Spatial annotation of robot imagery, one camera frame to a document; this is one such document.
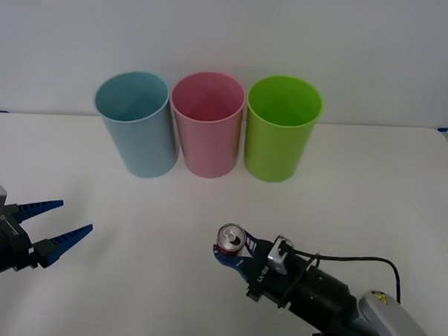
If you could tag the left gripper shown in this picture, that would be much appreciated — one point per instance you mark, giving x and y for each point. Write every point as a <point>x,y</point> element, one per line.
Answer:
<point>5,246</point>

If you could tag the pink plastic bin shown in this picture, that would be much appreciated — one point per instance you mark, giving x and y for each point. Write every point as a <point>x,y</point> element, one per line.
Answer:
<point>210,149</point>

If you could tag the green plastic bin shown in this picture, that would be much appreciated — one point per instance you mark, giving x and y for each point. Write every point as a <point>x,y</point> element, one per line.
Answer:
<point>273,151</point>

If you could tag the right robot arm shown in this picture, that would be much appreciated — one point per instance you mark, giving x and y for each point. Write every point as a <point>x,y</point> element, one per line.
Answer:
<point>324,295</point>

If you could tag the red drink can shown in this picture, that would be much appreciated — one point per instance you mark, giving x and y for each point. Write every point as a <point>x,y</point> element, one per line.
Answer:
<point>230,238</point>

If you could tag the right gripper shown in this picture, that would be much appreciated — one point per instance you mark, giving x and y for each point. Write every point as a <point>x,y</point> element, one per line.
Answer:
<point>265,279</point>

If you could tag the pale blue plastic bin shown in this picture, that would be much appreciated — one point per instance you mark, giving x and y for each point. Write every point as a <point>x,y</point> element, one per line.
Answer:
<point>147,146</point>

